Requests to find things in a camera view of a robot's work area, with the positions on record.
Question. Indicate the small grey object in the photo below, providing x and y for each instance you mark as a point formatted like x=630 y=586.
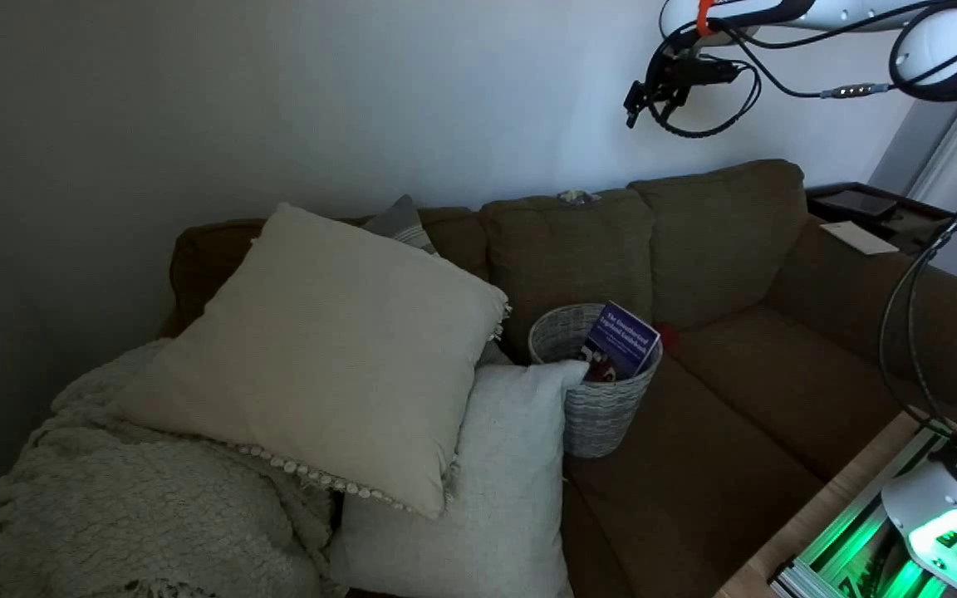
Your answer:
x=579 y=196

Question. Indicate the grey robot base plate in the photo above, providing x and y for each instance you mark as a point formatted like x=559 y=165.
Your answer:
x=947 y=532

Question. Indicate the small red object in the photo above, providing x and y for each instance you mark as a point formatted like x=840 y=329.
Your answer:
x=669 y=337

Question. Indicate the aluminium frame stand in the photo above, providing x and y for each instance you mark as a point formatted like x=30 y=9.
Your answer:
x=830 y=551

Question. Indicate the grey knitted blanket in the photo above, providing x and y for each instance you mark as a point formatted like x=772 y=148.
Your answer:
x=115 y=499

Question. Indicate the dark side table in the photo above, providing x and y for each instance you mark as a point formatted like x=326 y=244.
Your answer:
x=889 y=210

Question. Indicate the brown fabric sofa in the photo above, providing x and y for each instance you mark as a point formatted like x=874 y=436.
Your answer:
x=723 y=444

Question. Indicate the white paper sheet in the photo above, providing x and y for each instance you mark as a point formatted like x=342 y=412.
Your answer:
x=858 y=236

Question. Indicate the small grey pillow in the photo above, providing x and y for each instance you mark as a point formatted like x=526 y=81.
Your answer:
x=403 y=223

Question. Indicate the purple box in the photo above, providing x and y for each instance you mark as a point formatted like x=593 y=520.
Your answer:
x=622 y=337

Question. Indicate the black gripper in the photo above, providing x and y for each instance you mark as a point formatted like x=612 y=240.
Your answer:
x=694 y=75

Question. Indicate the light wooden board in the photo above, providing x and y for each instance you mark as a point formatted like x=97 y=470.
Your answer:
x=822 y=499

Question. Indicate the white textured pillow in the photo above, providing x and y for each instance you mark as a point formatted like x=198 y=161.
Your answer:
x=489 y=487

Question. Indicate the large cream tasselled pillow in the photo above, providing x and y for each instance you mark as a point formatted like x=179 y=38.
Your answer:
x=333 y=354

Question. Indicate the grey woven basket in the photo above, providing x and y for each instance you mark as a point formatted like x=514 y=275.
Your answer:
x=601 y=415

